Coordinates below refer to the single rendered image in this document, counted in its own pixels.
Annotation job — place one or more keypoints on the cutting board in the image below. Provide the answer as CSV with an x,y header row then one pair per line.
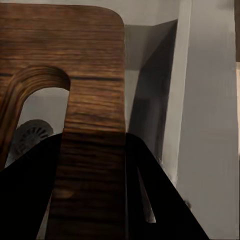
x,y
79,48

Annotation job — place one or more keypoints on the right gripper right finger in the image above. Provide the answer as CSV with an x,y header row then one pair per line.
x,y
174,219

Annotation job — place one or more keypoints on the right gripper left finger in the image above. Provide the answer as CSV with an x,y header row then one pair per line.
x,y
26,186

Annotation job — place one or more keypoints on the drop in sink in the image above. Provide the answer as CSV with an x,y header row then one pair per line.
x,y
156,40

